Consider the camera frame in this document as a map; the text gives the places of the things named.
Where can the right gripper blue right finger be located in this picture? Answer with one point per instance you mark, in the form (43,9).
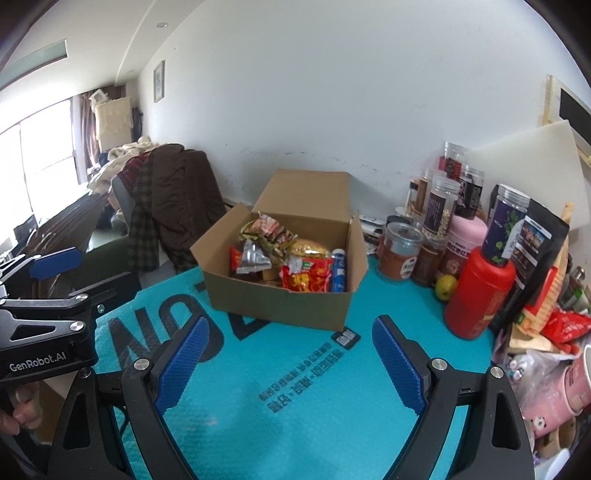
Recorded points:
(429,386)

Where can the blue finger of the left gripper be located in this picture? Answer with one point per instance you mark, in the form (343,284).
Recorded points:
(40,267)
(92,301)

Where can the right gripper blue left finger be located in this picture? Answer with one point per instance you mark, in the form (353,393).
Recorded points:
(150,388)

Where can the silver foil snack packet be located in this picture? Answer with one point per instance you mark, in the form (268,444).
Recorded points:
(253,259)

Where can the red candy snack bag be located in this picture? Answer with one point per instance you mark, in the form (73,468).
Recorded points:
(306,274)

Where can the green red noodle snack bag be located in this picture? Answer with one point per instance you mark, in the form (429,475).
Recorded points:
(272,236)

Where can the waffle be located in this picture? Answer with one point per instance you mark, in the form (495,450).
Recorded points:
(304,248)

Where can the left hand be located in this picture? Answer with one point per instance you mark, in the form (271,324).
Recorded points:
(27,413)

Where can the stacked flat cardboard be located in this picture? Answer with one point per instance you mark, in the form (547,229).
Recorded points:
(71,227)

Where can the green plaid shirt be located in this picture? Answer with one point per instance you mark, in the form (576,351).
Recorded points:
(143,253)

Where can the grey chair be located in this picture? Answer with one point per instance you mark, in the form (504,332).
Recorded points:
(124,199)

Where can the green lime fruit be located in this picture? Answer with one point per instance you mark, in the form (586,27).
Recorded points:
(445,287)

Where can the red thermos bottle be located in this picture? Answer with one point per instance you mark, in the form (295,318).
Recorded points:
(481,291)

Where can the teal bubble mailer mat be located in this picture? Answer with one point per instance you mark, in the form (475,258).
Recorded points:
(274,401)

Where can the dark brown jacket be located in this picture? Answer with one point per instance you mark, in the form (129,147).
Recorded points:
(185,201)

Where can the pink white mug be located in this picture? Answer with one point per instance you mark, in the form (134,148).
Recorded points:
(561,397)

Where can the blue white snack tube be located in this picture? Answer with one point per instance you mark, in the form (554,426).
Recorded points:
(338,277)

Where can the red packet in box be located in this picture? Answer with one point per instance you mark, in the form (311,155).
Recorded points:
(235,258)

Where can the brown powder clear jar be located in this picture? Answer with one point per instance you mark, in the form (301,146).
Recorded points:
(400,250)

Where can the pink canister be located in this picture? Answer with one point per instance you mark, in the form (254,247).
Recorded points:
(464,236)

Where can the black coffee pouch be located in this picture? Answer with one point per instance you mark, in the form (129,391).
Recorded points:
(539,241)

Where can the tall clear nut jar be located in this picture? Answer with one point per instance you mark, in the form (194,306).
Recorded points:
(441,206)

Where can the purple label clear jar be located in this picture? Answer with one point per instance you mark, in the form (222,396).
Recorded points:
(507,212)

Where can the open cardboard box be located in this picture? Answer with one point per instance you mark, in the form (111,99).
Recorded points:
(315,206)

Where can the white foam board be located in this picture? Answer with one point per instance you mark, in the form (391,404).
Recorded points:
(542,163)

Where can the framed wall picture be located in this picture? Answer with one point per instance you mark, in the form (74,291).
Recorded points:
(158,81)

